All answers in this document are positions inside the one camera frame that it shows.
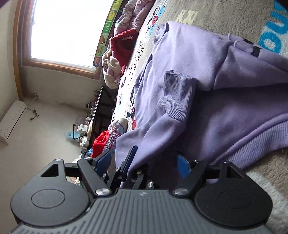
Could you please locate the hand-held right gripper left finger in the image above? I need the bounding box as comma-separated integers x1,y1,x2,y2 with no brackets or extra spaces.
39,150,113,197

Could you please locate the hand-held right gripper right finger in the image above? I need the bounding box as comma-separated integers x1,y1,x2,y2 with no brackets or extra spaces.
173,153,247,197

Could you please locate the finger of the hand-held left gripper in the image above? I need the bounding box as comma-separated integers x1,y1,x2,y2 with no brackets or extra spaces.
102,146,139,190
132,164,156,191

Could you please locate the purple sweatshirt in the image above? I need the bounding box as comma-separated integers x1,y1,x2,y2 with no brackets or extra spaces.
114,21,288,194

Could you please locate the crumpled red knitted garment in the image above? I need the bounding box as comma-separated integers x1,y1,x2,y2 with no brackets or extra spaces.
91,130,111,158

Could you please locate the rolled white sequined garment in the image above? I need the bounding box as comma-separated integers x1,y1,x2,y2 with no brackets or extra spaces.
103,119,129,158

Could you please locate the black desk lamp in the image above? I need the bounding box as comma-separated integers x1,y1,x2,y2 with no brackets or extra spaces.
72,123,88,141

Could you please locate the black desk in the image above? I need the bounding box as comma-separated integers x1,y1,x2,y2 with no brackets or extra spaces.
87,85,118,156

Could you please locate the cream fleece blanket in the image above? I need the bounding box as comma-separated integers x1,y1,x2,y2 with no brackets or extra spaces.
101,44,127,89

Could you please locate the white air conditioner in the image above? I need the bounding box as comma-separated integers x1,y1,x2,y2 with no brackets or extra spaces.
0,100,28,144

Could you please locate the red padded jacket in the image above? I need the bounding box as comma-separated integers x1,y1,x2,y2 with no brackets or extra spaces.
110,29,138,76

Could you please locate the colourful alphabet play mat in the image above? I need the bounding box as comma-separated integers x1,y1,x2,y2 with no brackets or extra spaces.
93,0,124,67

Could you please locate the wooden framed window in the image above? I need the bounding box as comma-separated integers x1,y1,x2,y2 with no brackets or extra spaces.
13,0,117,100

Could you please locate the pink quilt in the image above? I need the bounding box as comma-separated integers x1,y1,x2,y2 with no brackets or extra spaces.
114,0,157,41

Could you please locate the wall power cord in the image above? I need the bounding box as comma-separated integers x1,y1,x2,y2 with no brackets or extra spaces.
27,93,39,121

